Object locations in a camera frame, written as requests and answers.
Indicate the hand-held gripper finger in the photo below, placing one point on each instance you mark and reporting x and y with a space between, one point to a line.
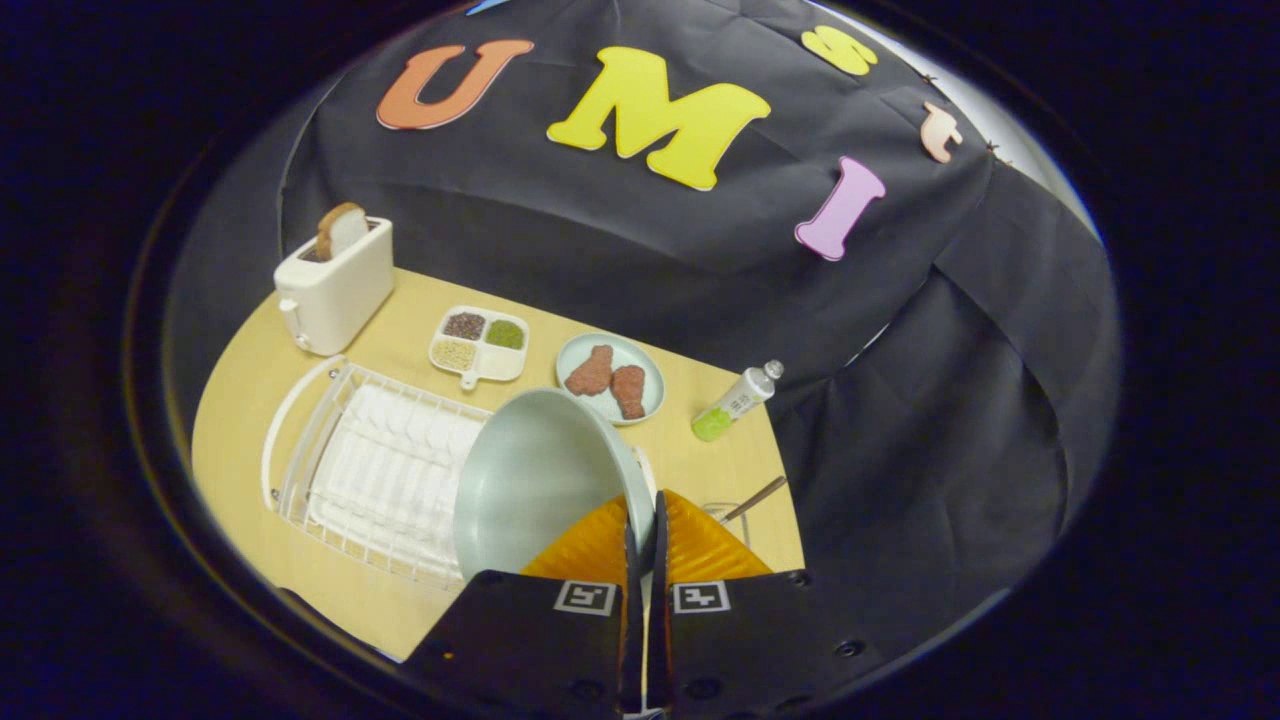
657 620
633 620

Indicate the large light green plate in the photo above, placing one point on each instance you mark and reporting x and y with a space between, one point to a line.
540 470

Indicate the small light green plate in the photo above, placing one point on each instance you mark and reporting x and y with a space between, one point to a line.
640 352

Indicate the brown meat piece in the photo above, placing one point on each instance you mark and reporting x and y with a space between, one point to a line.
590 372
630 390

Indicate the green tea bottle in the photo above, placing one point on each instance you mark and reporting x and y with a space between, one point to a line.
740 400

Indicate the white divided condiment tray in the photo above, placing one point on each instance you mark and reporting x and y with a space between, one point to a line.
492 366

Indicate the black backdrop cloth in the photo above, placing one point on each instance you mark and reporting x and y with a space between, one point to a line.
600 240

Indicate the white toaster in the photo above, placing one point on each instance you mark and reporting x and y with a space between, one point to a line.
340 290

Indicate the bread slice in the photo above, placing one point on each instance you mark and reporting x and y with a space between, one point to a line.
342 230

